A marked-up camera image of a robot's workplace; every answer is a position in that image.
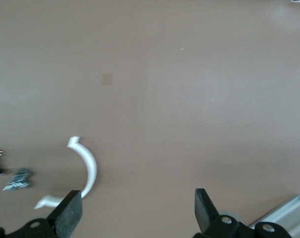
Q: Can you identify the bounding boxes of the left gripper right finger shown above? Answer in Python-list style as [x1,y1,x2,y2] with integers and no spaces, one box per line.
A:
[194,188,293,238]

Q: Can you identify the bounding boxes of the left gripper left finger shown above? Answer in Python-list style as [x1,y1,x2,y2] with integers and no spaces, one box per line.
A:
[0,189,84,238]

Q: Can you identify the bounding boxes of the white drawer cabinet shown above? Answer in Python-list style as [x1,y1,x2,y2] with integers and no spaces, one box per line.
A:
[248,193,300,238]

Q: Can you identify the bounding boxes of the white curved plastic piece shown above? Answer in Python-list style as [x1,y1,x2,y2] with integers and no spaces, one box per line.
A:
[34,135,98,210]

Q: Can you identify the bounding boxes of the small silver black component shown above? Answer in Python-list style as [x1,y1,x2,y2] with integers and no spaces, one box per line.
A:
[2,168,33,192]

